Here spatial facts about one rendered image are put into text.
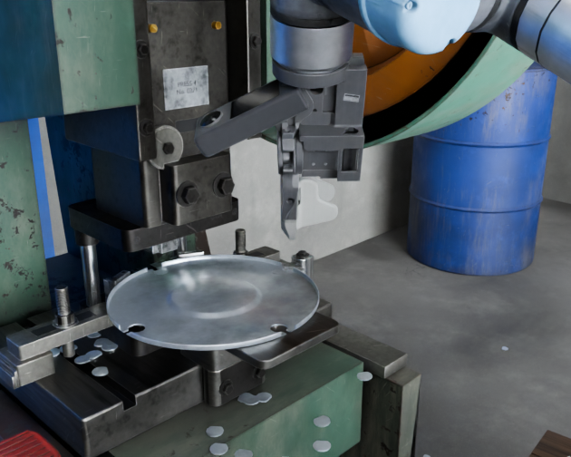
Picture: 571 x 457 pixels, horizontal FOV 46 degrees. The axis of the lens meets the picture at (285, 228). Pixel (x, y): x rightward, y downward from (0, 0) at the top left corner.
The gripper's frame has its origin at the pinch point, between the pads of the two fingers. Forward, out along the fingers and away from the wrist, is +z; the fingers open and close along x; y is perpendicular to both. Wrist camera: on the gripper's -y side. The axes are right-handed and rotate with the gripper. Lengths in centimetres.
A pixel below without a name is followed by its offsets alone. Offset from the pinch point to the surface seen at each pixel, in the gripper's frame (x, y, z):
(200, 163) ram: 16.0, -10.4, 1.8
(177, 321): 2.7, -13.6, 17.2
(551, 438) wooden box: 18, 54, 68
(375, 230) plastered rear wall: 206, 55, 167
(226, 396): -0.1, -7.8, 29.1
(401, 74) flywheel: 35.7, 18.9, -1.0
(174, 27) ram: 23.0, -13.1, -13.6
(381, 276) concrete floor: 158, 49, 153
